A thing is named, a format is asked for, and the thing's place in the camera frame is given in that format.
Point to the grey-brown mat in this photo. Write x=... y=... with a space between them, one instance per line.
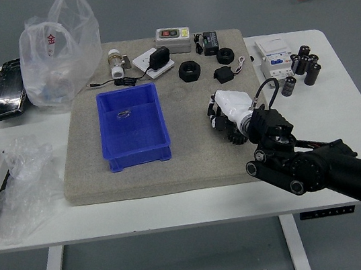
x=188 y=161

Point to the grey red-green switch box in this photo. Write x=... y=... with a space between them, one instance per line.
x=173 y=42

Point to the black plastic tray stack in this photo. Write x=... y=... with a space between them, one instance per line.
x=6 y=96

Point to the brass valve with white ends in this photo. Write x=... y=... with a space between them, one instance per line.
x=115 y=63

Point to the small black capacitor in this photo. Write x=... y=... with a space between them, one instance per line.
x=305 y=49
x=314 y=58
x=301 y=66
x=289 y=86
x=294 y=63

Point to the crumpled clear plastic bag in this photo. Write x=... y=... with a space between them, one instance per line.
x=26 y=195

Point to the white wall socket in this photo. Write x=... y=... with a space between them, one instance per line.
x=140 y=63

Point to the black labelled power module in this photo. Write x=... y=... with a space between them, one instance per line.
x=211 y=43

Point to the small black nut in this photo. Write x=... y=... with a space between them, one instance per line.
x=222 y=59

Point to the black gear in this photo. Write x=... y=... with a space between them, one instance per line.
x=237 y=139

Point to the blue plastic box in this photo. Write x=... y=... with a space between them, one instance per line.
x=132 y=132

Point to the black table control panel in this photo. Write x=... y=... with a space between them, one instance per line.
x=326 y=213

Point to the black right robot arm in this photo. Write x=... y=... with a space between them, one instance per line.
x=310 y=163

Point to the white plastic bag red print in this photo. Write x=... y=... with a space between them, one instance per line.
x=54 y=65

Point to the large black capacitor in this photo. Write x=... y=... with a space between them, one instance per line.
x=312 y=75

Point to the tiny black part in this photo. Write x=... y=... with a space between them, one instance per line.
x=252 y=58

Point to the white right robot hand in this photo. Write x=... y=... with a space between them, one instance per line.
x=232 y=103

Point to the big black nut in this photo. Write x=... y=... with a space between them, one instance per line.
x=186 y=76

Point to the white circuit breaker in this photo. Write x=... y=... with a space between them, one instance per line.
x=272 y=56

